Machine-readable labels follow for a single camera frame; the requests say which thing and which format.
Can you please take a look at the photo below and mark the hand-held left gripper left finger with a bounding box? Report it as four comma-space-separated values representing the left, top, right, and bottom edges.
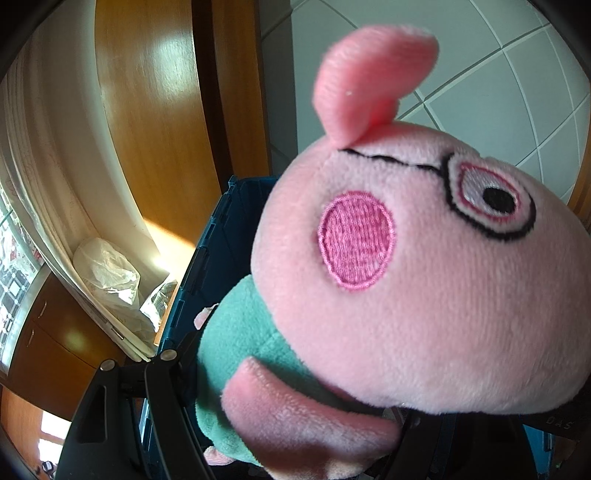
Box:
55, 330, 213, 480

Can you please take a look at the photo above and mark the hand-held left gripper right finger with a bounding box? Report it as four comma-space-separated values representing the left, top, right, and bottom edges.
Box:
369, 408, 527, 480

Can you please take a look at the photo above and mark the blue storage container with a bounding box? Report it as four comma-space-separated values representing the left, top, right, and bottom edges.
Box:
139, 175, 561, 480

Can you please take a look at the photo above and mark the pink pig plush teal shirt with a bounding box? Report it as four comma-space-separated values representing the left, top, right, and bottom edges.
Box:
194, 25, 591, 480

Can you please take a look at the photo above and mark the wooden cabinet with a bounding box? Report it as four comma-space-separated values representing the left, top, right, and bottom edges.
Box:
0, 272, 126, 421

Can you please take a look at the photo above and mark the white plastic bag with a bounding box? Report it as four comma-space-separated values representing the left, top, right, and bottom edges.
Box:
73, 237, 178, 344

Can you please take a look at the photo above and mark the window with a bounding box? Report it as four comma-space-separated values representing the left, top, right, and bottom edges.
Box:
0, 185, 47, 370

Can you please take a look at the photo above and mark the white curtain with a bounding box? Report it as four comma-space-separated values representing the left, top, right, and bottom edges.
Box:
0, 28, 162, 363

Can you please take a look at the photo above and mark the wooden wall panel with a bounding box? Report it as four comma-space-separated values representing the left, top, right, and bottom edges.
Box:
95, 0, 274, 259

